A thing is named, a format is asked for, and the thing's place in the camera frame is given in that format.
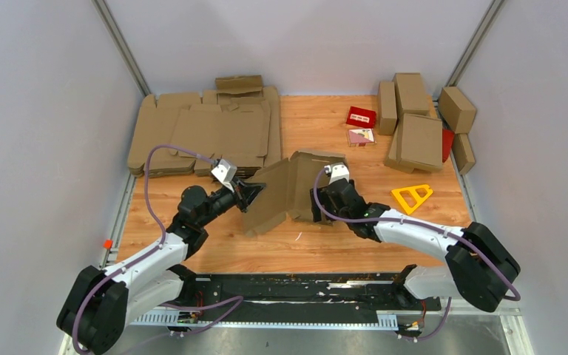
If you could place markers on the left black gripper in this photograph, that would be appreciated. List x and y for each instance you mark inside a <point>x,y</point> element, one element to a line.
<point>250,191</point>

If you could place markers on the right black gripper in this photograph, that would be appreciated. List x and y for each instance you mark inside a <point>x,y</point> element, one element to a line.
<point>316,208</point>

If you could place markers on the brown cardboard box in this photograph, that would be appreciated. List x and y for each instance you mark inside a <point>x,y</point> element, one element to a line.
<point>288,190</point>

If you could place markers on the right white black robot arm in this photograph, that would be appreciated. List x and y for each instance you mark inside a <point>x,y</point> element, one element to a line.
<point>477,267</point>

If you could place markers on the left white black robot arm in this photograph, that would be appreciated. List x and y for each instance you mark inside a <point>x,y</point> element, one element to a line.
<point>137,274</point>

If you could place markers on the red card box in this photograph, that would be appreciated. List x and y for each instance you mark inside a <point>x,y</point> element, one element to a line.
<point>360,117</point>

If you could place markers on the front flat cardboard box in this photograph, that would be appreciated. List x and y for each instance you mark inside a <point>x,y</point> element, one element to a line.
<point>417,144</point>

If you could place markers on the upright narrow cardboard box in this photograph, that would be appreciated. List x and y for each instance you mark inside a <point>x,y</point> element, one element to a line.
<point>387,108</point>

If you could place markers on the rear leaning cardboard box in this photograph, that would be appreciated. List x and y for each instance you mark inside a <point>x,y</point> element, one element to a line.
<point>411,95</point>

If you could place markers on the low right cardboard box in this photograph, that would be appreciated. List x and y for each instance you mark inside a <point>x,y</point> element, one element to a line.
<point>463,153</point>

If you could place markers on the far right cardboard box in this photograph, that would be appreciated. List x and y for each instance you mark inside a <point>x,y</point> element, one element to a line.
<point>456,109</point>

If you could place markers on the stack of flat cardboard sheets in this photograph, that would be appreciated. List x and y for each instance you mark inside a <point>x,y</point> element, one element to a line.
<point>242,127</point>

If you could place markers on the pink tangram puzzle card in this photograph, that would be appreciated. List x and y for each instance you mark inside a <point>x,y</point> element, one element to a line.
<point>360,137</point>

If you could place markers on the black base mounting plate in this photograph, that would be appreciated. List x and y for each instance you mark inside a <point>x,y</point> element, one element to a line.
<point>300,299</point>

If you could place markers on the small folded cardboard pieces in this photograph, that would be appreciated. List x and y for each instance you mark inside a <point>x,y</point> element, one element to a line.
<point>238,86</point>

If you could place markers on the red object behind boxes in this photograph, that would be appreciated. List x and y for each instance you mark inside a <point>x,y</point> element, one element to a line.
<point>447,143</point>

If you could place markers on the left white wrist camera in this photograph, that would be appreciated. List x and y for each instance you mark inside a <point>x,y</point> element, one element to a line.
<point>224,172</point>

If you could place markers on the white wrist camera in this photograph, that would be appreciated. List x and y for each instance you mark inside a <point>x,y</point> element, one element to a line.
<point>224,172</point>
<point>336,172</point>

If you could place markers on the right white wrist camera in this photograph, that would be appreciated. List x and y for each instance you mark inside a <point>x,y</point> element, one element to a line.
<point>336,172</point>

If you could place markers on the yellow plastic triangle frame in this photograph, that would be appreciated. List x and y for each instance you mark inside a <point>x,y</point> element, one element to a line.
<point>410,198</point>

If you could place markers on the left corner aluminium post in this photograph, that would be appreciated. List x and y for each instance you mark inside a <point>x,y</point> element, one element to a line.
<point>120,42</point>

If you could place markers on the corner aluminium post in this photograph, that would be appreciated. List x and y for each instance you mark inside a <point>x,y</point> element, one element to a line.
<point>476,39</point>
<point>120,42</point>

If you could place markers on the aluminium frame rail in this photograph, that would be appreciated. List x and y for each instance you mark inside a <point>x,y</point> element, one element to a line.
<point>178,318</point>

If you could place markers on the right corner aluminium post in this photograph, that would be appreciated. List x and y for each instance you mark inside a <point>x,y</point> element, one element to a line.
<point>476,39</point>

